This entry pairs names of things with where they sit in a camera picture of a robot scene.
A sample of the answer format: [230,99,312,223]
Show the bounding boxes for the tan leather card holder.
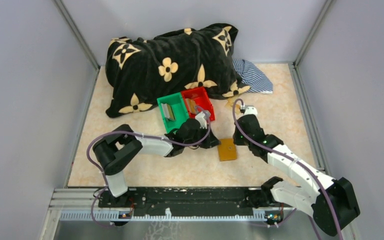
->
[217,138,238,162]

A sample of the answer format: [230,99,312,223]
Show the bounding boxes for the green plastic bin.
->
[157,92,189,133]

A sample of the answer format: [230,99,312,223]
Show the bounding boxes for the red plastic bin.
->
[180,87,216,122]

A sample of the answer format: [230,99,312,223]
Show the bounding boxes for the translucent yellow card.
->
[225,97,241,114]

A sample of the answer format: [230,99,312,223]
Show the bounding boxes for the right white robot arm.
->
[233,114,361,237]

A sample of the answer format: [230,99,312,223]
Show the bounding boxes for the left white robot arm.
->
[86,118,221,198]

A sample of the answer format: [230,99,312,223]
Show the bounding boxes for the cards in green bin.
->
[161,103,176,122]

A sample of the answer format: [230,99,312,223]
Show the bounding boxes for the gold card in red bin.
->
[185,98,199,115]

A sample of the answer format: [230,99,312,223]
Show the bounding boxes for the blue striped cloth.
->
[232,59,274,94]

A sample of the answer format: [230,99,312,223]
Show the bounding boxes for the black floral plush blanket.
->
[105,23,250,118]

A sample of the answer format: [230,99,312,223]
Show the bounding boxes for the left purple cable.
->
[85,105,212,229]

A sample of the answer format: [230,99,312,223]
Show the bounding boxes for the purple cable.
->
[85,105,212,229]
[232,98,345,240]

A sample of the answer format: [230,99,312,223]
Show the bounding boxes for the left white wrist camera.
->
[194,110,211,129]

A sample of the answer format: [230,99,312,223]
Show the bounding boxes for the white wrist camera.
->
[194,110,211,129]
[240,105,258,116]

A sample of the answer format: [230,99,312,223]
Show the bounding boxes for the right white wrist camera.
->
[240,105,258,116]

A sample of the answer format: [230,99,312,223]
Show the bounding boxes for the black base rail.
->
[97,186,296,220]

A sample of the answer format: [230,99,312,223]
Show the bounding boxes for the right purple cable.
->
[232,98,345,240]

